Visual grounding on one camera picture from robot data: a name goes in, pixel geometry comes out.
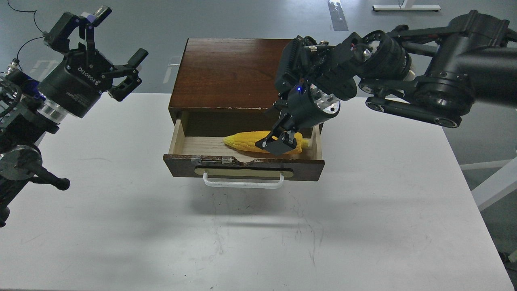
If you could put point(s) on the grey floor tape strip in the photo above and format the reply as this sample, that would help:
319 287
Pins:
338 20

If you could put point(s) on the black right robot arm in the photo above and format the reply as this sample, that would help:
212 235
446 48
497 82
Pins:
432 75

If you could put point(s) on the dark wooden drawer cabinet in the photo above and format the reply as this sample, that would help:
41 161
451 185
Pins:
226 85

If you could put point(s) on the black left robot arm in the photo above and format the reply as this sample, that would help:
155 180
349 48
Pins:
32 108

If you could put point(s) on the yellow corn cob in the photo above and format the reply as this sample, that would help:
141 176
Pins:
245 141

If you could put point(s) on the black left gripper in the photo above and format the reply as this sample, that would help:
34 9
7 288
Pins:
76 83

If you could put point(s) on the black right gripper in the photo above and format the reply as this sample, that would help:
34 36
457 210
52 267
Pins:
301 107

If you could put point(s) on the white table leg base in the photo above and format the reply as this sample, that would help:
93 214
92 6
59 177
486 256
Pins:
406 5

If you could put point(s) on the wooden drawer with white handle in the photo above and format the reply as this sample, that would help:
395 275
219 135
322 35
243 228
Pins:
197 148

